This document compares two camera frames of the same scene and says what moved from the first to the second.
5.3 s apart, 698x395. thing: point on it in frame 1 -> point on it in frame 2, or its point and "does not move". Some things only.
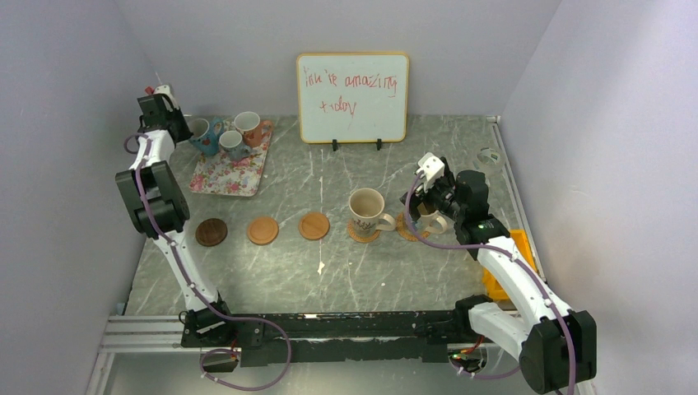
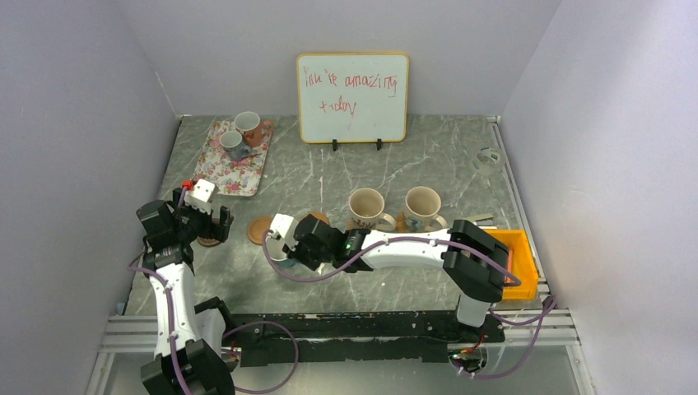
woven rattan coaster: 405,230 does not move
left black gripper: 185,132 -> 216,230
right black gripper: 420,196 -> 294,249
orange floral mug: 252,129 does not move
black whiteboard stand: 335,144 does not move
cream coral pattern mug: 366,206 does not move
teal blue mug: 208,144 -> 287,262
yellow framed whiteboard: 352,97 does not move
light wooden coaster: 262,230 does not move
